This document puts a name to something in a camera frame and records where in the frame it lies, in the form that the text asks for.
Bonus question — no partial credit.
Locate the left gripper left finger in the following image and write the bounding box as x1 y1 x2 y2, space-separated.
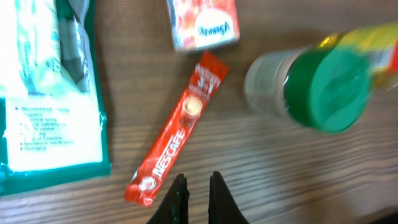
147 174 190 224

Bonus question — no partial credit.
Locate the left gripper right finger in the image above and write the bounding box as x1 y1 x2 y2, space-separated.
208 171 249 224

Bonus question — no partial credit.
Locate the red Nescafe coffee stick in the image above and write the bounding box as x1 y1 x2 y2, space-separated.
124 51 229 207

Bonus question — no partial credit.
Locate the green white plastic package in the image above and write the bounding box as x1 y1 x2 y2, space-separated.
1 0 111 196

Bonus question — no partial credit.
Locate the green lid white jar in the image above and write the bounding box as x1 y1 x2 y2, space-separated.
244 47 372 133

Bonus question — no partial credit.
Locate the red white tissue pack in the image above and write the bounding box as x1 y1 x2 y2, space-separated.
166 0 240 51

